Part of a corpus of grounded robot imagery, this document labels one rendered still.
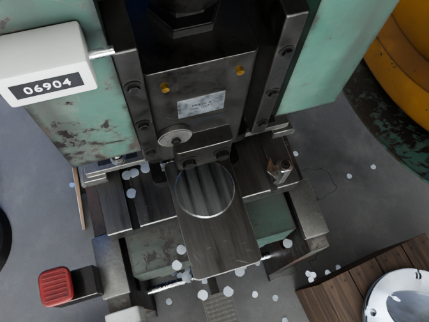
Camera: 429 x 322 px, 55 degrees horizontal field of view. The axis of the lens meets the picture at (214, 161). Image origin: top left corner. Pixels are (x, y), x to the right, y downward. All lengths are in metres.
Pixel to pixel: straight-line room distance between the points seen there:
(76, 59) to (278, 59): 0.25
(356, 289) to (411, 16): 0.83
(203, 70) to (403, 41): 0.37
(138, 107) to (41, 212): 1.29
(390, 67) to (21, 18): 0.58
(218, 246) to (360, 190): 1.07
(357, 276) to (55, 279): 0.86
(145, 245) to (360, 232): 1.02
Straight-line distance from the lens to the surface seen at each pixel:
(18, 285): 1.72
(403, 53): 0.76
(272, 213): 0.99
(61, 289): 0.87
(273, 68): 0.51
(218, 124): 0.68
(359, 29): 0.49
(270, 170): 0.87
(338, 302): 1.31
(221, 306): 1.43
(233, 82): 0.57
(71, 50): 0.33
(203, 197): 0.84
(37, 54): 0.33
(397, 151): 0.73
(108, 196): 0.94
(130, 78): 0.44
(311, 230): 1.01
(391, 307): 1.22
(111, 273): 0.97
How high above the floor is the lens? 1.59
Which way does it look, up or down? 69 degrees down
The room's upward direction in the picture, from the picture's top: 7 degrees clockwise
